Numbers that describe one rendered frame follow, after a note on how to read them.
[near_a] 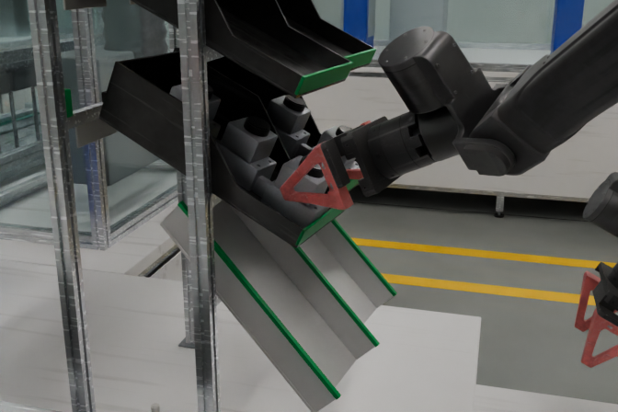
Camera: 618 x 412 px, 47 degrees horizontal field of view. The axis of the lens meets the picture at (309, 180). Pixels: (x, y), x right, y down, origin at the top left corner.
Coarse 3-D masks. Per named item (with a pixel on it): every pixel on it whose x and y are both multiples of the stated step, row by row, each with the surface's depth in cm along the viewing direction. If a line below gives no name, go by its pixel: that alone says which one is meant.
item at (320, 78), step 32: (160, 0) 74; (224, 0) 85; (256, 0) 84; (224, 32) 72; (256, 32) 83; (288, 32) 83; (256, 64) 72; (288, 64) 78; (320, 64) 82; (352, 64) 81
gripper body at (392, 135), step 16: (368, 128) 72; (384, 128) 70; (400, 128) 69; (352, 144) 68; (368, 144) 71; (384, 144) 70; (400, 144) 69; (416, 144) 68; (368, 160) 69; (384, 160) 70; (400, 160) 69; (416, 160) 69; (432, 160) 69; (368, 176) 68; (384, 176) 71; (400, 176) 75; (368, 192) 69
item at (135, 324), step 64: (0, 320) 129; (128, 320) 129; (384, 320) 129; (448, 320) 129; (0, 384) 109; (64, 384) 109; (128, 384) 109; (192, 384) 109; (256, 384) 109; (384, 384) 109; (448, 384) 109
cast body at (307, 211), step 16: (288, 176) 76; (304, 176) 76; (320, 176) 77; (256, 192) 81; (272, 192) 78; (320, 192) 78; (272, 208) 78; (288, 208) 77; (304, 208) 77; (320, 208) 78; (304, 224) 77
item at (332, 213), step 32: (128, 64) 81; (160, 64) 87; (128, 96) 79; (160, 96) 78; (224, 96) 89; (256, 96) 87; (128, 128) 81; (160, 128) 79; (224, 128) 90; (224, 160) 76; (288, 160) 87; (224, 192) 77; (288, 224) 75; (320, 224) 79
